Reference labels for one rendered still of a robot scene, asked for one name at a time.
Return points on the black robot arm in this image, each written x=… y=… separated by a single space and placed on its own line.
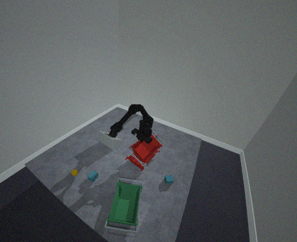
x=145 y=124

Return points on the small yellow block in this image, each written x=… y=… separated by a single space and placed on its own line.
x=74 y=172

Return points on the teal cube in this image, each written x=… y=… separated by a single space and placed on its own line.
x=169 y=179
x=93 y=176

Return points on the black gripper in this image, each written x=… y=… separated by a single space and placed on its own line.
x=140 y=136

